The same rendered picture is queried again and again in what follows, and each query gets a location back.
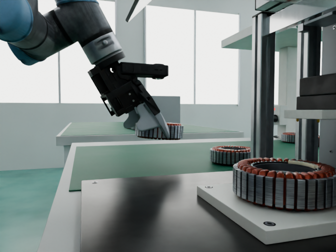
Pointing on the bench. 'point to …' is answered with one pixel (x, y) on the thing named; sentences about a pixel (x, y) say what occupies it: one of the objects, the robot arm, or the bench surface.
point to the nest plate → (269, 216)
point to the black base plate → (169, 218)
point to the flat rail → (298, 15)
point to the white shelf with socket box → (289, 50)
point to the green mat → (155, 160)
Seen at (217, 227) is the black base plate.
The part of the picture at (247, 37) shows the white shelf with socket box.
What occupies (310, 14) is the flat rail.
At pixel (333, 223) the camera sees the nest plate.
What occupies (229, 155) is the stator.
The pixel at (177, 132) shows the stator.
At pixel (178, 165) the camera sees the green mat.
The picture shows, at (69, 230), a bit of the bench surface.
